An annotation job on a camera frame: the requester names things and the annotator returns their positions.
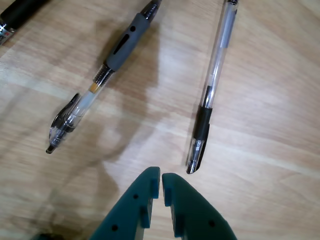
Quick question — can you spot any grey grip retractable pen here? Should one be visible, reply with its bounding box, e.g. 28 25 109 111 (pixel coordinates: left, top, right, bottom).
45 0 163 155

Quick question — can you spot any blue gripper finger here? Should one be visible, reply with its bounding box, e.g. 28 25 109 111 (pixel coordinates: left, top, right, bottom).
161 172 238 240
88 166 161 240

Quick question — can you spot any clear black grip stick pen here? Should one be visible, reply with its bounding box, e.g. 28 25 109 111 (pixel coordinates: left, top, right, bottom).
186 0 240 175

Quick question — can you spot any black labelled gel pen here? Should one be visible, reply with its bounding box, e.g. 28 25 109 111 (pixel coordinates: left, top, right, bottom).
0 0 51 47

